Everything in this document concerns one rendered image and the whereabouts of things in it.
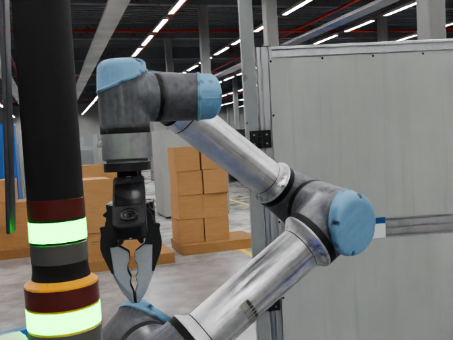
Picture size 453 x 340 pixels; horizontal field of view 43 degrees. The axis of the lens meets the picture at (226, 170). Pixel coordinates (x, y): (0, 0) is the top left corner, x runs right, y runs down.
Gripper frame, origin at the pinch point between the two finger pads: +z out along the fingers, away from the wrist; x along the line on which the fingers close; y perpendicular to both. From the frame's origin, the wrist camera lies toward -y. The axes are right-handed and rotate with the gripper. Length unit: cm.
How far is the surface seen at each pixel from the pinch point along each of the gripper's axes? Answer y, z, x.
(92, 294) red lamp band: -52, -14, -2
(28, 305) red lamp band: -52, -14, 2
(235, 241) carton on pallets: 760, 131, -91
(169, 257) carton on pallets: 698, 135, 8
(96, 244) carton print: 690, 108, 105
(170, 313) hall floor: 465, 143, 6
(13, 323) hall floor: 476, 143, 158
